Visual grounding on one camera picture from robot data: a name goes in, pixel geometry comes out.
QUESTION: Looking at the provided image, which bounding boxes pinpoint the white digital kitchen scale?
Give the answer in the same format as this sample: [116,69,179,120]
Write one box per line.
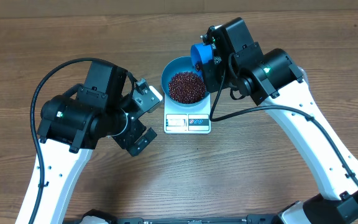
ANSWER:
[163,95,211,134]

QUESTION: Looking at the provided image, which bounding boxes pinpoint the red beans in bowl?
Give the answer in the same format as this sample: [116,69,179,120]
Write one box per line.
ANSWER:
[168,72,206,104]

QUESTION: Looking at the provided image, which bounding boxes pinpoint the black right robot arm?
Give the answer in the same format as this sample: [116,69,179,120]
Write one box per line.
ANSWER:
[191,17,358,223]

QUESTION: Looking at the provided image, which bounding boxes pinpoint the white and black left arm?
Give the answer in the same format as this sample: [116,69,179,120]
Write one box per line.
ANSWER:
[17,58,163,223]

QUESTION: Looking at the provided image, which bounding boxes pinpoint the teal blue bowl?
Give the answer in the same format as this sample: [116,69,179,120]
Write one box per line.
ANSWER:
[161,56,210,99]

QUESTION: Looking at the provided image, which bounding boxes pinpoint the blue plastic measuring scoop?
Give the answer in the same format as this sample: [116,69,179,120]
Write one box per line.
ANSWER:
[190,43,213,71]

